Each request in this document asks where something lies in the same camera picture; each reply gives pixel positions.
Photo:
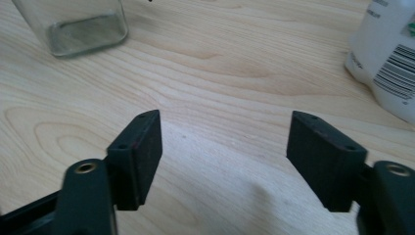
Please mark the glass jar with black lid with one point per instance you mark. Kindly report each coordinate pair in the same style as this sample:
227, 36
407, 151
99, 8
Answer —
81, 32

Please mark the white and blue packet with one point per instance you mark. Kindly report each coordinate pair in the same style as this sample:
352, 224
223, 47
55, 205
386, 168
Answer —
381, 49

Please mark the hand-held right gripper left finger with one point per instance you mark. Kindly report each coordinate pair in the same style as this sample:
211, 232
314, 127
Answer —
137, 163

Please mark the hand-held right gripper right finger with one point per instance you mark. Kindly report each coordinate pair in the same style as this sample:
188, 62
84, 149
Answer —
323, 163

